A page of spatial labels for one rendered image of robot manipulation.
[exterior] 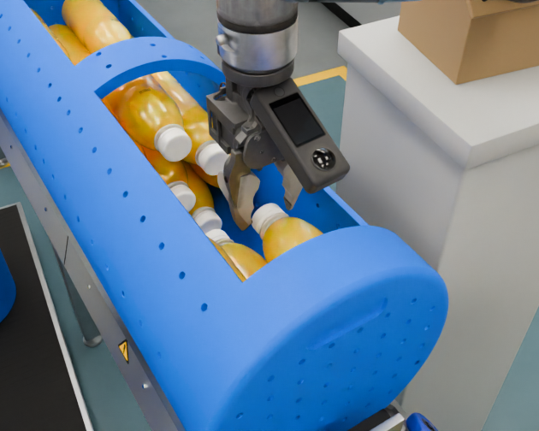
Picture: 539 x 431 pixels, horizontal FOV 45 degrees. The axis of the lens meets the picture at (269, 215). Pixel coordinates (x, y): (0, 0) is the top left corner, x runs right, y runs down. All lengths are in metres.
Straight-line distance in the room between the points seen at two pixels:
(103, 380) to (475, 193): 1.34
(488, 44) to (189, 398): 0.60
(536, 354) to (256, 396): 1.63
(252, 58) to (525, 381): 1.60
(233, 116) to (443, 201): 0.38
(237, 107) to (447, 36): 0.36
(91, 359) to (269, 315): 1.53
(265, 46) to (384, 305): 0.26
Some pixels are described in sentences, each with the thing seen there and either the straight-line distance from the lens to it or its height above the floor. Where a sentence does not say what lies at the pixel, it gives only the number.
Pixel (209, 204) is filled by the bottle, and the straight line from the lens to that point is 0.92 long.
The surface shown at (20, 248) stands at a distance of 2.18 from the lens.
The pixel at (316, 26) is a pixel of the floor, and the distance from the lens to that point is 3.51.
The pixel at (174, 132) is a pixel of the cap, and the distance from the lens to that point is 0.79.
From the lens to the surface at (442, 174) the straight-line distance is 0.92.
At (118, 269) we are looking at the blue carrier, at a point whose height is 1.15.
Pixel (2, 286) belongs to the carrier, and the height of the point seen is 0.25.
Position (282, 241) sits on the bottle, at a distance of 0.70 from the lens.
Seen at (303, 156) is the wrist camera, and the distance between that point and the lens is 0.62.
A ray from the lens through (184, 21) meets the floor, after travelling 3.57.
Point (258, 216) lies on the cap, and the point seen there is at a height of 1.12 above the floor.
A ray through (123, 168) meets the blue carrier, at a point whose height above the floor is 1.21.
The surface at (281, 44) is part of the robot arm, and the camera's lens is 0.62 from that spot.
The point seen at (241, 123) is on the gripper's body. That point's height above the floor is 1.25.
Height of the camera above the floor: 1.64
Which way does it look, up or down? 44 degrees down
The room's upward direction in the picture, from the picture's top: straight up
